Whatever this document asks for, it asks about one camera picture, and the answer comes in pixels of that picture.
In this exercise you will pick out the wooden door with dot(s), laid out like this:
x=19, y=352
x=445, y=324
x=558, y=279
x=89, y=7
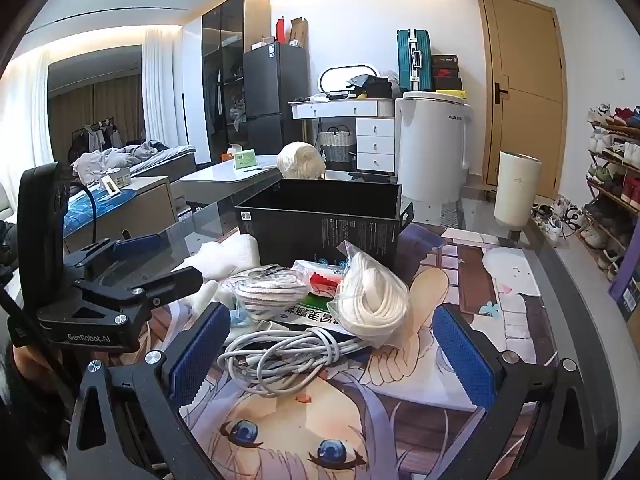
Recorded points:
x=526, y=88

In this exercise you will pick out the person's left hand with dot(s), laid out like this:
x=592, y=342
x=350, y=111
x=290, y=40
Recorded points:
x=32, y=365

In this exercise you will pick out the shoe rack with shoes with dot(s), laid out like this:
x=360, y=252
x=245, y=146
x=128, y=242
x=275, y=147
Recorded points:
x=612, y=214

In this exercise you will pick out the green white medicine packet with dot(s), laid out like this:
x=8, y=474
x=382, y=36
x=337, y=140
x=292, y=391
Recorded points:
x=312, y=310

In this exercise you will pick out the bed with clothes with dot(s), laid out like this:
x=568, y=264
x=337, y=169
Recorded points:
x=136, y=157

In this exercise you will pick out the bagged white adidas socks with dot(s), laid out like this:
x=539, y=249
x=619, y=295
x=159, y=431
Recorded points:
x=263, y=293

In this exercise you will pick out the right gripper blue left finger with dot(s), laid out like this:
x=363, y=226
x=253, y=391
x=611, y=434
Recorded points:
x=126, y=422

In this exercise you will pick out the beige wig head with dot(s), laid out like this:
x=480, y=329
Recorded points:
x=301, y=160

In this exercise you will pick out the black refrigerator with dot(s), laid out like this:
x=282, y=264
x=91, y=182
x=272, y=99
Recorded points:
x=274, y=76

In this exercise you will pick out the red white snack packet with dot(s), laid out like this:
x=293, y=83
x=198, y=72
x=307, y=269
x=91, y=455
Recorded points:
x=323, y=279

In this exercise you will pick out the green tissue box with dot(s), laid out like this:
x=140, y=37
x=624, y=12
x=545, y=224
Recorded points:
x=244, y=159

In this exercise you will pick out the oval desk mirror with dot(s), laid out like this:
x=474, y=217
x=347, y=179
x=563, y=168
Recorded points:
x=338, y=79

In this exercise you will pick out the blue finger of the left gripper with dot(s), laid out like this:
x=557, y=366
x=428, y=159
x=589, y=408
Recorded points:
x=99, y=256
x=102, y=302

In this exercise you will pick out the stacked shoe boxes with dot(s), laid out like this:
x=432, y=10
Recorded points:
x=446, y=75

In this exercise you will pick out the white foam piece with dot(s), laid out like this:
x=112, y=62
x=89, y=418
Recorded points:
x=219, y=260

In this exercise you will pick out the teal suitcase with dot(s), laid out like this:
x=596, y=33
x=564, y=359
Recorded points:
x=414, y=60

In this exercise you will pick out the dark glass wardrobe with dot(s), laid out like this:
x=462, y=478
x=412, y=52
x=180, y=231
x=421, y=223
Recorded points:
x=228, y=32

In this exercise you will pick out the woven basket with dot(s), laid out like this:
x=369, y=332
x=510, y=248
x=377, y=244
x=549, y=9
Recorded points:
x=335, y=144

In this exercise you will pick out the white dressing desk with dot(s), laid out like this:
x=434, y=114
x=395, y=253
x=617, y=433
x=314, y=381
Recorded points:
x=373, y=122

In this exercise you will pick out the cream cylindrical bin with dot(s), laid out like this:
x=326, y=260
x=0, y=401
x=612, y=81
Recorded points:
x=518, y=176

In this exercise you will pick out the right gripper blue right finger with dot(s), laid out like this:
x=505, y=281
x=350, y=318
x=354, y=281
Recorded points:
x=559, y=443

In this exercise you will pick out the white cylindrical appliance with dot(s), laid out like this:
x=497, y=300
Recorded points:
x=433, y=148

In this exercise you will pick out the black cardboard box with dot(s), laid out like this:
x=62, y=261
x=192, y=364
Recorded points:
x=308, y=219

